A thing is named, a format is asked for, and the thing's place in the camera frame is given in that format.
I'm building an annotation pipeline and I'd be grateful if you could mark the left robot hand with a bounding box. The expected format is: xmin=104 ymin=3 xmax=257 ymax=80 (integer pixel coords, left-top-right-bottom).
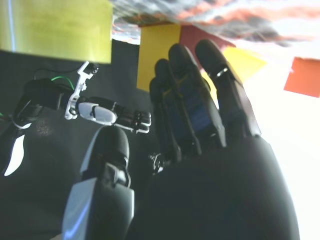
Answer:
xmin=62 ymin=38 xmax=301 ymax=240

